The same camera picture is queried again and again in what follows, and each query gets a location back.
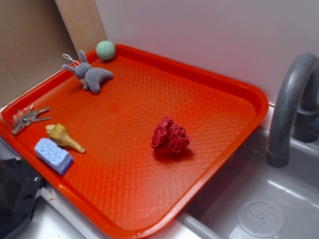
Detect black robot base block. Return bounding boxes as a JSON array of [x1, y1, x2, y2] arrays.
[[0, 157, 44, 239]]

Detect crumpled red paper ball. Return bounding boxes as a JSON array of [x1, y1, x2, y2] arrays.
[[151, 117, 192, 154]]

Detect orange plastic tray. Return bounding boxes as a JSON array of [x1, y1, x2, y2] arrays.
[[0, 45, 269, 239]]

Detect grey plush bunny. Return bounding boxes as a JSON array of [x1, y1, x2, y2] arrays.
[[62, 50, 114, 95]]

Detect green dimpled ball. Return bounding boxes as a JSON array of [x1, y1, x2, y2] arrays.
[[96, 40, 116, 61]]

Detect tan conch seashell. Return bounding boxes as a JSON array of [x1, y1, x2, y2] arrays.
[[45, 123, 86, 153]]

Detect blue sponge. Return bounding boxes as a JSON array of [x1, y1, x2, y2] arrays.
[[34, 138, 74, 175]]

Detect grey toy sink basin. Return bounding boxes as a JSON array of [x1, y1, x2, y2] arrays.
[[178, 127, 319, 239]]

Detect wooden board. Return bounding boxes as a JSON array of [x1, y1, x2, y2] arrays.
[[55, 0, 107, 53]]

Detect grey toy faucet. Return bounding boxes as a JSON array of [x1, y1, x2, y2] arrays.
[[266, 53, 319, 168]]

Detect brown cardboard panel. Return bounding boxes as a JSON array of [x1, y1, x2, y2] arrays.
[[0, 0, 77, 105]]

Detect silver keys on ring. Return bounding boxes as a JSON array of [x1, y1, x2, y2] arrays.
[[0, 104, 51, 135]]

